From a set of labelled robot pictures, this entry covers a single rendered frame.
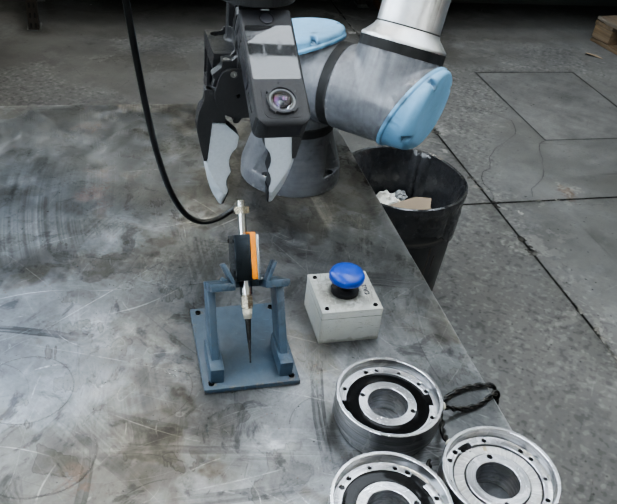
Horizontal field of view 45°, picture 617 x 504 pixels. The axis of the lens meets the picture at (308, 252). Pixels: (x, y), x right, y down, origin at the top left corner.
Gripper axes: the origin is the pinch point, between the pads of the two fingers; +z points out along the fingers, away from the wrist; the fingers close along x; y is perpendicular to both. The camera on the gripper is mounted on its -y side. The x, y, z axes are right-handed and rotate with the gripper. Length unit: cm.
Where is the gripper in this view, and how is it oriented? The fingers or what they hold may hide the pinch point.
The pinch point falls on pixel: (247, 194)
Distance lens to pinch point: 73.4
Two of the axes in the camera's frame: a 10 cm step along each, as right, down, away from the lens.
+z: -1.0, 8.1, 5.8
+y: -2.4, -5.9, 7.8
